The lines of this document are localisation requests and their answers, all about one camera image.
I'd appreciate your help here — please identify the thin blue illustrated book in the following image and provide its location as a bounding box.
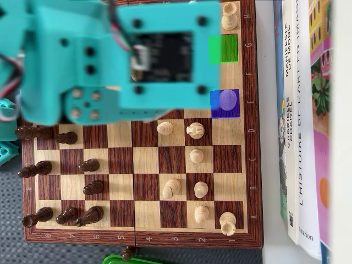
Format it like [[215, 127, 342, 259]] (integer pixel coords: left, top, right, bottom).
[[273, 0, 289, 222]]

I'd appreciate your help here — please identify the dark wooden queen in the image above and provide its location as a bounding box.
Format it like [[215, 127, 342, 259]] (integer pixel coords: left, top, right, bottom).
[[14, 125, 53, 141]]

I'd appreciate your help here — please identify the light wooden rook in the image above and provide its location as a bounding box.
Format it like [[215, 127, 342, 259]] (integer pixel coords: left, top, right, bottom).
[[219, 211, 237, 237], [221, 2, 239, 31]]

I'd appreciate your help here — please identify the green plastic container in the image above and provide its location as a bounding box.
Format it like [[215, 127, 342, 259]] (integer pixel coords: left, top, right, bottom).
[[102, 254, 156, 264]]

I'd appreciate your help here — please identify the dark wooden bishop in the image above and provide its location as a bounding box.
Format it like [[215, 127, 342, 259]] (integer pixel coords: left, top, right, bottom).
[[18, 160, 53, 179]]

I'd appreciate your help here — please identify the teal robot base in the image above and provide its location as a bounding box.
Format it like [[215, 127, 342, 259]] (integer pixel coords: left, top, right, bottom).
[[0, 141, 21, 167]]

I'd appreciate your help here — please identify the light wooden king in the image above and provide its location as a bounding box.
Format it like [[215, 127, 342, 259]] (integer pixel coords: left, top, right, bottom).
[[219, 89, 238, 112]]

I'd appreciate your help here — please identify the light wooden knight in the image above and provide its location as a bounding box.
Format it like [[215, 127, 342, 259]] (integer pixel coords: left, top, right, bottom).
[[186, 122, 205, 139]]

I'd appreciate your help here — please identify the dark wooden rook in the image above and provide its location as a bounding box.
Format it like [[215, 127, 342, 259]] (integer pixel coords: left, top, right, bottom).
[[22, 206, 54, 228]]

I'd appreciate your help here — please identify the pink colourful book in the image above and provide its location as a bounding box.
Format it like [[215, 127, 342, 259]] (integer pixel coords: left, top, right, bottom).
[[307, 0, 335, 251]]

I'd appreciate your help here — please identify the red black servo cable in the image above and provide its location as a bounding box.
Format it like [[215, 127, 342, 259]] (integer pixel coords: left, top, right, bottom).
[[106, 0, 138, 56], [0, 53, 24, 122]]

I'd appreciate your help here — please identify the white Gabrielle Chanel book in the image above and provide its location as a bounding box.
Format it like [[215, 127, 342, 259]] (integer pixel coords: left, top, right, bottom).
[[280, 0, 301, 245]]

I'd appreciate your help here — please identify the wooden chessboard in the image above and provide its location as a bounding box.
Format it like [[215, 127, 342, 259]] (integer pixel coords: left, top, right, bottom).
[[20, 0, 265, 250]]

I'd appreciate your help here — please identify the white art history book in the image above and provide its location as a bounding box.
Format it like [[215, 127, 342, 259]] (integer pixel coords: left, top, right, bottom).
[[291, 0, 322, 261]]

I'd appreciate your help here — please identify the light wooden bishop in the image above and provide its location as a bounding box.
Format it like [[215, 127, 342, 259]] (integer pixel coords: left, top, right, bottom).
[[162, 178, 182, 200]]

